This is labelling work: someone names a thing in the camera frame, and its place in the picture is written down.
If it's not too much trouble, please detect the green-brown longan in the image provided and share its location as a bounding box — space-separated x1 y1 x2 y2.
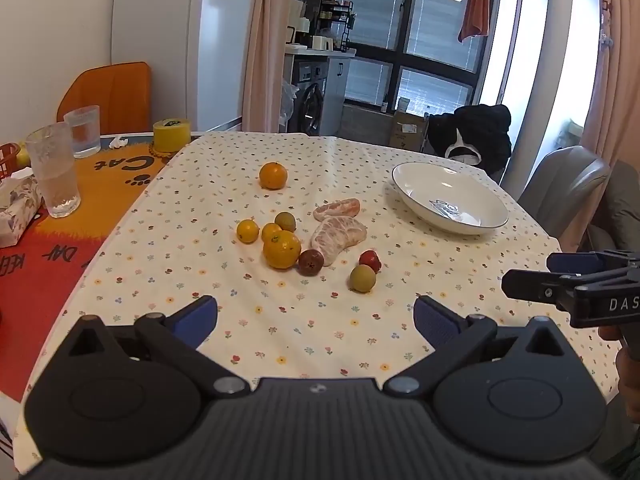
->
348 264 376 294
274 211 296 232

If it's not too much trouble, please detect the small red fruit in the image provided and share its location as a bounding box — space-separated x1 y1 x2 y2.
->
358 249 382 273

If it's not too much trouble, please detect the small yellow kumquat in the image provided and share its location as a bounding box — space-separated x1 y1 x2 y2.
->
235 219 260 245
260 222 282 243

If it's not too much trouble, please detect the large orange tangerine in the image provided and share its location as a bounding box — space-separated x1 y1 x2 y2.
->
262 231 302 270

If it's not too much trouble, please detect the dark red-brown jujube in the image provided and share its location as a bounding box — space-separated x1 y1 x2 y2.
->
297 249 324 276

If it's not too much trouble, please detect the large peeled pomelo segment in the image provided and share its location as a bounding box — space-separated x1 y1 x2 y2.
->
310 216 368 266

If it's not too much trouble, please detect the white kitchen counter cabinet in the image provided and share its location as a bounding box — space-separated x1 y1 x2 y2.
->
280 44 356 136

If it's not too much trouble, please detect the person's right hand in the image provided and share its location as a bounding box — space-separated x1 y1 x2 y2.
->
615 344 640 424

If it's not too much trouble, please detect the grey armchair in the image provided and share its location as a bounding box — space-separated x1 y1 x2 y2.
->
518 145 611 252

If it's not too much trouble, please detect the white plate blue rim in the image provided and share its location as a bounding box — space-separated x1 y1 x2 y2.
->
390 162 509 236

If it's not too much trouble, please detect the orange cat placemat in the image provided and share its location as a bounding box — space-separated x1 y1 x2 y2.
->
1 136 165 402

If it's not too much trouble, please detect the black jacket on chair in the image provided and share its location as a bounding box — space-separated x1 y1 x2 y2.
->
426 104 512 176

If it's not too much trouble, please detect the floral white tablecloth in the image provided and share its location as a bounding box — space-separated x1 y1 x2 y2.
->
15 133 617 479

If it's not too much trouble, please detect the yellow tape roll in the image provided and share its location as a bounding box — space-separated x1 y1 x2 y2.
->
152 118 191 154

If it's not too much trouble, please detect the cardboard box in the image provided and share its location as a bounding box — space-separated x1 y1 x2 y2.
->
388 110 427 152

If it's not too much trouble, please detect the tissue pack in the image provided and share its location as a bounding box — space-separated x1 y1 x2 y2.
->
0 167 42 248

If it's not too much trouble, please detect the tall frosted glass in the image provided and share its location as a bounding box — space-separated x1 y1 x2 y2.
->
25 122 81 218

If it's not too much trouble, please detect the short clear glass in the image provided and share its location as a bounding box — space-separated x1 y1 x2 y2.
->
63 105 101 159

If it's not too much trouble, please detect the green apple front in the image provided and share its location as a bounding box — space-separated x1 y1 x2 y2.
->
15 143 30 170

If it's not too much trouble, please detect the pink curtain left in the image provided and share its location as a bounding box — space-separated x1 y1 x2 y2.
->
242 0 290 132

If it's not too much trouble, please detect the orange chair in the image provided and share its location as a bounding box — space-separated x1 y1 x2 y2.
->
56 62 152 136

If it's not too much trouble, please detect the red basket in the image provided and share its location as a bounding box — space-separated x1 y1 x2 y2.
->
0 143 21 180

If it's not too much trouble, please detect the orange hanging towel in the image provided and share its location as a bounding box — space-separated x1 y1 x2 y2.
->
458 0 490 44

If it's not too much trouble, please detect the grey washing machine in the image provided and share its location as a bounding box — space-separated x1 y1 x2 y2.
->
288 56 329 136

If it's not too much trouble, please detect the white refrigerator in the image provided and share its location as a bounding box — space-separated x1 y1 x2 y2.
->
111 0 254 131

